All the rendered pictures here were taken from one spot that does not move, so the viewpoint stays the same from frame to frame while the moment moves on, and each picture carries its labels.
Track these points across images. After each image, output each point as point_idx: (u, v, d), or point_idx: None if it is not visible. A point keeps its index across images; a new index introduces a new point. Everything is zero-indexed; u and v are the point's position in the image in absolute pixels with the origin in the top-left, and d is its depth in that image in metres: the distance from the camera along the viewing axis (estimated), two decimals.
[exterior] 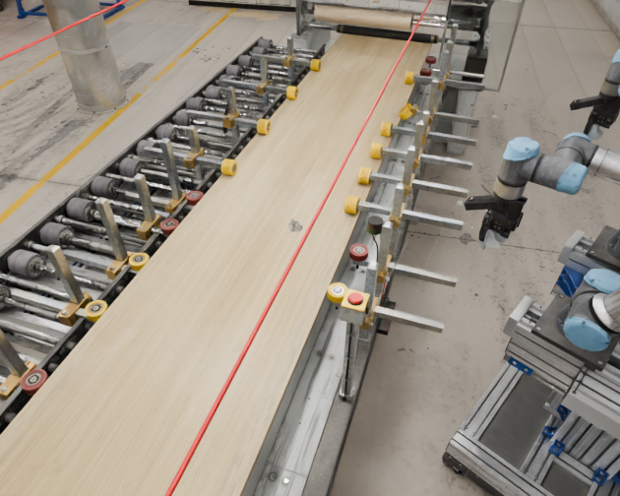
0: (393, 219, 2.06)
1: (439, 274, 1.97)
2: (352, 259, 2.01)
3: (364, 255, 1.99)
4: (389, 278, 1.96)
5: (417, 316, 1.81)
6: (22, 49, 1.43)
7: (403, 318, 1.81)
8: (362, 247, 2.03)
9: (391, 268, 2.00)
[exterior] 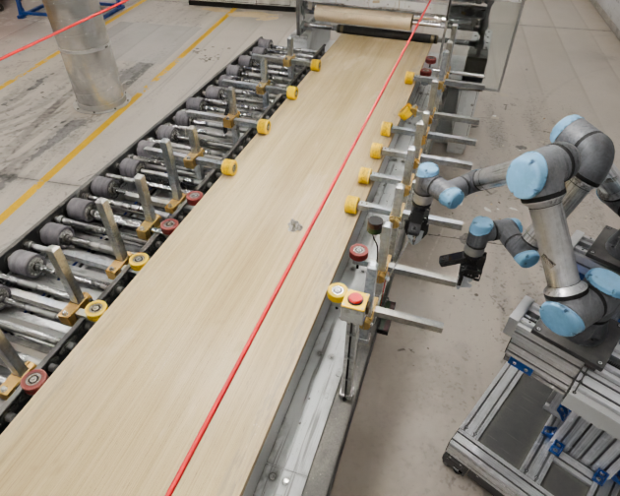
0: (393, 219, 2.06)
1: (439, 274, 1.97)
2: (352, 259, 2.01)
3: (364, 255, 1.99)
4: (389, 278, 1.96)
5: (417, 316, 1.81)
6: (22, 49, 1.43)
7: (403, 318, 1.81)
8: (362, 247, 2.03)
9: (391, 268, 2.00)
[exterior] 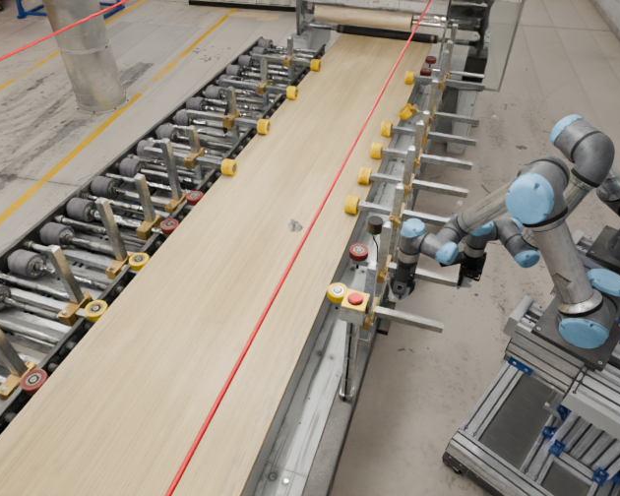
0: (393, 219, 2.06)
1: (439, 274, 1.97)
2: (352, 259, 2.01)
3: (364, 255, 1.99)
4: (388, 281, 1.97)
5: (417, 316, 1.81)
6: (22, 49, 1.43)
7: (403, 318, 1.81)
8: (362, 247, 2.03)
9: (391, 268, 2.00)
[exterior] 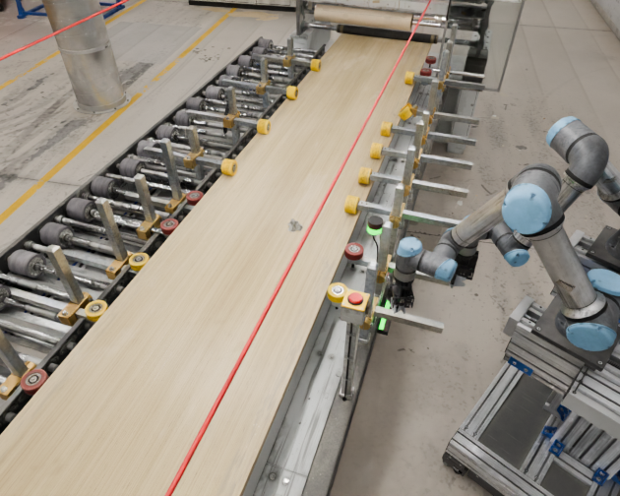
0: (393, 219, 2.06)
1: None
2: (347, 258, 2.02)
3: (359, 254, 2.00)
4: (388, 281, 1.97)
5: (417, 316, 1.81)
6: (22, 49, 1.43)
7: (403, 318, 1.81)
8: (357, 246, 2.03)
9: None
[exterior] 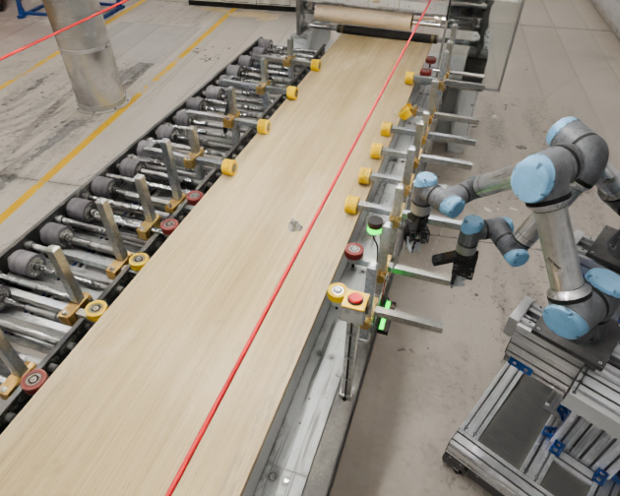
0: (393, 219, 2.06)
1: (433, 273, 1.98)
2: (347, 258, 2.02)
3: (359, 254, 2.00)
4: (388, 278, 1.96)
5: (417, 316, 1.81)
6: (22, 49, 1.43)
7: (403, 318, 1.81)
8: (357, 246, 2.03)
9: None
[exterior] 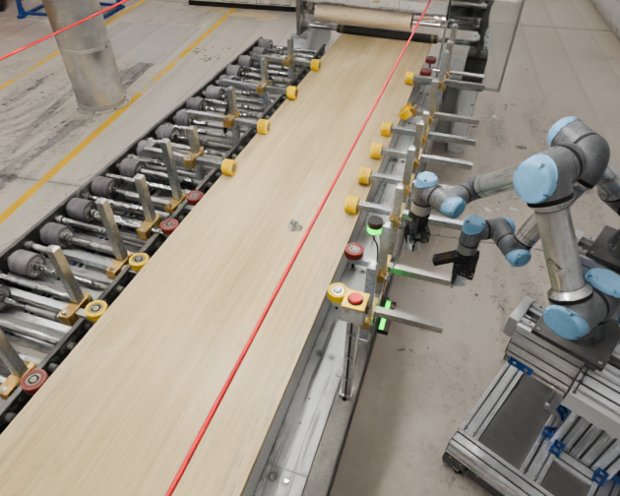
0: (393, 219, 2.06)
1: (433, 273, 1.98)
2: (347, 258, 2.02)
3: (359, 254, 2.00)
4: (388, 278, 1.96)
5: (417, 316, 1.81)
6: (22, 49, 1.43)
7: (403, 318, 1.81)
8: (357, 246, 2.03)
9: None
